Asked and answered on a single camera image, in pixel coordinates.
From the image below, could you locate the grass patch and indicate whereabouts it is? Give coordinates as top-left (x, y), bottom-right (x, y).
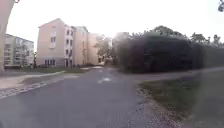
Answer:
top-left (137, 71), bottom-right (224, 122)

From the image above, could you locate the row of trees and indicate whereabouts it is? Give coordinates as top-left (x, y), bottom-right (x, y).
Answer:
top-left (145, 25), bottom-right (224, 47)

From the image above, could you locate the grey apartment building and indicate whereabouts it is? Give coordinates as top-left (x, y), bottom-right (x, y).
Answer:
top-left (3, 33), bottom-right (36, 68)

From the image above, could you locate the cobblestone strip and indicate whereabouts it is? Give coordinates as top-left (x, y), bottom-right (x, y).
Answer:
top-left (0, 77), bottom-right (65, 100)

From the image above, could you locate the pale building corner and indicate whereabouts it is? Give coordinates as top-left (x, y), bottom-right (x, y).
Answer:
top-left (0, 0), bottom-right (16, 74)

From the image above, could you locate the grey asphalt road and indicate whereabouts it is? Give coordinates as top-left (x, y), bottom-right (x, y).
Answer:
top-left (0, 65), bottom-right (224, 128)

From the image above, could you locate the pale pavement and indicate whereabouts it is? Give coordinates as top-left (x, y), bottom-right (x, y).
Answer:
top-left (0, 70), bottom-right (82, 90)

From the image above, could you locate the tree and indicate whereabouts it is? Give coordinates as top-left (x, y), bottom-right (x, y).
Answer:
top-left (93, 34), bottom-right (113, 63)

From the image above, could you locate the pink apartment building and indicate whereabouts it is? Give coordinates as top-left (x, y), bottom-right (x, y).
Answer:
top-left (35, 17), bottom-right (103, 69)

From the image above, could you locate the grass strip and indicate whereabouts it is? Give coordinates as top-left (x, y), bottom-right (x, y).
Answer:
top-left (19, 66), bottom-right (86, 75)

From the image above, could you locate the large dark hedge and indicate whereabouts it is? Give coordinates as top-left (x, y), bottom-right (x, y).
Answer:
top-left (112, 31), bottom-right (224, 74)

